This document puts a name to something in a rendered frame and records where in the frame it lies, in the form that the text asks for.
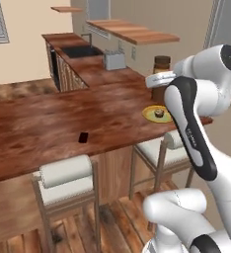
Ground yellow plate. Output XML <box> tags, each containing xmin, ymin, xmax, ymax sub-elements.
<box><xmin>141</xmin><ymin>105</ymin><xmax>175</xmax><ymax>125</ymax></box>

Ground grey tap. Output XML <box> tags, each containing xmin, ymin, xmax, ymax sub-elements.
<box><xmin>80</xmin><ymin>32</ymin><xmax>93</xmax><ymax>47</ymax></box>

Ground grey window behind shelf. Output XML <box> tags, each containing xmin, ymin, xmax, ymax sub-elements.
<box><xmin>85</xmin><ymin>0</ymin><xmax>113</xmax><ymax>41</ymax></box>

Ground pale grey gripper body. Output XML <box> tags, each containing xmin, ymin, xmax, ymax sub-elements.
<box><xmin>145</xmin><ymin>70</ymin><xmax>177</xmax><ymax>89</ymax></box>

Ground wooden base cupboards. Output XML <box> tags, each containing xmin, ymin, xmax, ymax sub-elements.
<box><xmin>44</xmin><ymin>41</ymin><xmax>90</xmax><ymax>94</ymax></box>

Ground wooden stool with white cushion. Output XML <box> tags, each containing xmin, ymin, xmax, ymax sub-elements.
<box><xmin>128</xmin><ymin>129</ymin><xmax>196</xmax><ymax>203</ymax></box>
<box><xmin>31</xmin><ymin>154</ymin><xmax>103</xmax><ymax>253</ymax></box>

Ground grey toaster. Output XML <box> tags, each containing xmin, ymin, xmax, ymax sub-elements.
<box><xmin>103</xmin><ymin>49</ymin><xmax>127</xmax><ymax>72</ymax></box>

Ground small wooden wall shelf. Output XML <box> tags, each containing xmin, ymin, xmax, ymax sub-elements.
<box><xmin>49</xmin><ymin>5</ymin><xmax>84</xmax><ymax>14</ymax></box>

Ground dark chocolate bar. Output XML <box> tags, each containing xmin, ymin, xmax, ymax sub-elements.
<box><xmin>77</xmin><ymin>131</ymin><xmax>90</xmax><ymax>144</ymax></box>

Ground long wooden wall shelf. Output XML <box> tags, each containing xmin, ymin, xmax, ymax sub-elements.
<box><xmin>85</xmin><ymin>18</ymin><xmax>182</xmax><ymax>46</ymax></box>

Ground black dishwasher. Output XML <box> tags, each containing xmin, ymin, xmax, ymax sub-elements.
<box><xmin>48</xmin><ymin>48</ymin><xmax>61</xmax><ymax>92</ymax></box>

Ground tall grey framed window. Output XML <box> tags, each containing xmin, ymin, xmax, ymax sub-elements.
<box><xmin>202</xmin><ymin>0</ymin><xmax>231</xmax><ymax>104</ymax></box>

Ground brown jar with dark lid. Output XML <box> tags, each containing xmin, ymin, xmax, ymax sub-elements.
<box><xmin>151</xmin><ymin>55</ymin><xmax>172</xmax><ymax>104</ymax></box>

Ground black sink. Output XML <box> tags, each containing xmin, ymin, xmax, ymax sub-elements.
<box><xmin>60</xmin><ymin>44</ymin><xmax>105</xmax><ymax>60</ymax></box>

